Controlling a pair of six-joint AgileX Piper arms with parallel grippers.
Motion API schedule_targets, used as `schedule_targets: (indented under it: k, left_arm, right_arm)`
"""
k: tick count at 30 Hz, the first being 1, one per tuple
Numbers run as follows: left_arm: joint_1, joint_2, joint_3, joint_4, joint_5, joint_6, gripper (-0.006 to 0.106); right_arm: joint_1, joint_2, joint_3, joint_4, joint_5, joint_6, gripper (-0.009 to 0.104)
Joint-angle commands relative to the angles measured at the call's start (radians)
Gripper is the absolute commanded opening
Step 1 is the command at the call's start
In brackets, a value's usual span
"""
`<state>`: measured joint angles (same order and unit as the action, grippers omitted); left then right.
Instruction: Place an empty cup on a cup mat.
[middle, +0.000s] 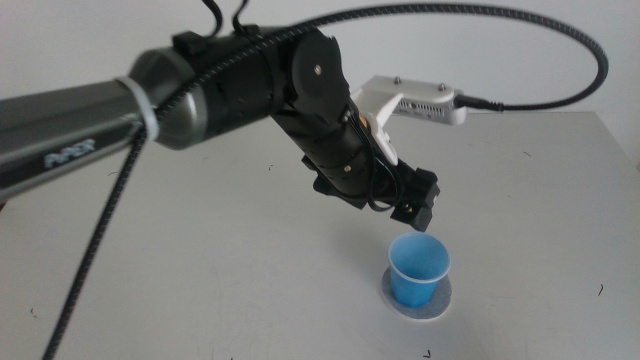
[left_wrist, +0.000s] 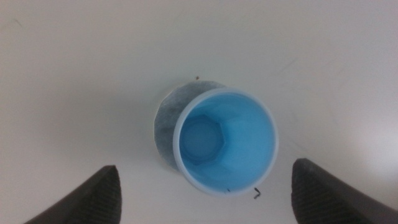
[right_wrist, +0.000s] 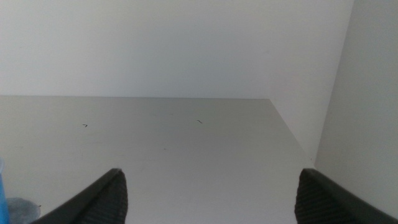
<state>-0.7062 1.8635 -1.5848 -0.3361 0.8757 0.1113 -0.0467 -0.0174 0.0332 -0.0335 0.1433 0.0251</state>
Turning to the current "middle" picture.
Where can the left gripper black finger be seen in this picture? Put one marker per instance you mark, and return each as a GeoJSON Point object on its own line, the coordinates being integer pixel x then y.
{"type": "Point", "coordinates": [420, 197]}
{"type": "Point", "coordinates": [316, 175]}

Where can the white zip tie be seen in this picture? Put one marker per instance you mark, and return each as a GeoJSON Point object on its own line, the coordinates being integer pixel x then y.
{"type": "Point", "coordinates": [142, 107]}

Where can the white wrist camera with mount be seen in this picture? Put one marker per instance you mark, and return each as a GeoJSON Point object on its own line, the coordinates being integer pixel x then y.
{"type": "Point", "coordinates": [430, 100]}

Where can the grey round cup mat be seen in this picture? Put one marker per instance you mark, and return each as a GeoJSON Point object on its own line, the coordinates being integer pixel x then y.
{"type": "Point", "coordinates": [442, 304]}

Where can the blue plastic cup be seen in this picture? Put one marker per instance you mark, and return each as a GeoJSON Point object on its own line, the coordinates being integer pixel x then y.
{"type": "Point", "coordinates": [412, 290]}

